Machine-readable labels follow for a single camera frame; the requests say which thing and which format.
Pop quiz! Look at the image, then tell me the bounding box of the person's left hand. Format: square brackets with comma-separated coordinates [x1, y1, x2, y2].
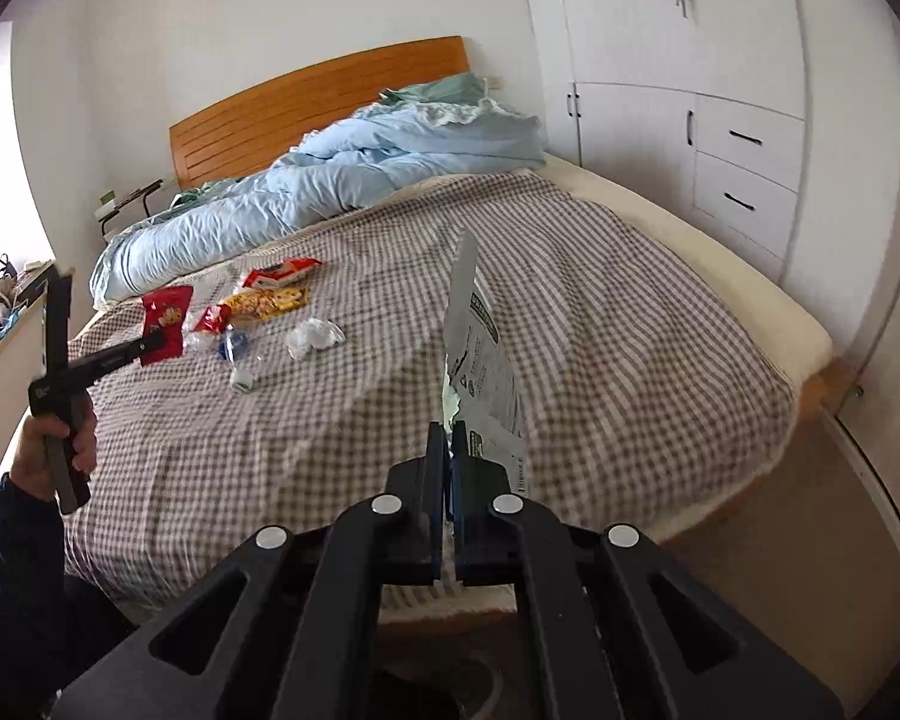
[11, 409, 100, 502]

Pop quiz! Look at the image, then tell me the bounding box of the yellow snack packet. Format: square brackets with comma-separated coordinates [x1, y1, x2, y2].
[221, 286, 310, 325]

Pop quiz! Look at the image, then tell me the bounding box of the white wardrobe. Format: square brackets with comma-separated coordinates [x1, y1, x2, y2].
[514, 0, 900, 466]

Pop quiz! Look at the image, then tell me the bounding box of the window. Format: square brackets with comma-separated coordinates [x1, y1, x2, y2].
[0, 19, 53, 286]

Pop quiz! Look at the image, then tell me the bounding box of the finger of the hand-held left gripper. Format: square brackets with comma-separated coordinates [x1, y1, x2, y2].
[82, 336, 167, 385]

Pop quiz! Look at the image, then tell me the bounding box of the person's left forearm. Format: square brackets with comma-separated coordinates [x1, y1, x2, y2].
[0, 471, 72, 720]

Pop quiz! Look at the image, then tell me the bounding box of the light blue duvet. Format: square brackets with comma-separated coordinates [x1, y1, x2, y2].
[90, 73, 548, 308]

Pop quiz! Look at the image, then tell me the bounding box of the clear plastic bottle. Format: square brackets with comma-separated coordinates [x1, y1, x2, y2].
[184, 326, 263, 372]

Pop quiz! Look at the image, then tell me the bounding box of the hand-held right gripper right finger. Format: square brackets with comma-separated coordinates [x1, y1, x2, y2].
[454, 420, 845, 720]

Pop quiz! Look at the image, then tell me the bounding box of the dark bedside table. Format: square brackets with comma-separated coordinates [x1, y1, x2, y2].
[94, 178, 170, 241]

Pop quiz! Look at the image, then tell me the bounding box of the brown checked bed sheet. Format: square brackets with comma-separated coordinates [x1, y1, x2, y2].
[64, 171, 803, 608]

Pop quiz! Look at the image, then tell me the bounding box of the windowsill clutter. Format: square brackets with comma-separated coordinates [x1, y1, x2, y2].
[0, 281, 31, 361]

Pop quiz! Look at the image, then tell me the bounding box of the white milk carton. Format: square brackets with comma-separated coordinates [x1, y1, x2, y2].
[442, 229, 530, 500]

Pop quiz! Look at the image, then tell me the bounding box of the green pillow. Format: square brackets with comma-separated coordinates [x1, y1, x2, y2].
[379, 73, 488, 102]

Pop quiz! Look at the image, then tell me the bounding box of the crumpled white plastic wrap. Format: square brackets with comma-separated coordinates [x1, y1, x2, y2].
[285, 317, 346, 361]

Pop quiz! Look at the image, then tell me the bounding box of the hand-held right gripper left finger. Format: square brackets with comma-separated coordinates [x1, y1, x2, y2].
[49, 422, 451, 720]

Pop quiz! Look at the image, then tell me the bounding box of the red and white snack packet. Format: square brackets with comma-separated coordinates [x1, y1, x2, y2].
[241, 258, 325, 290]

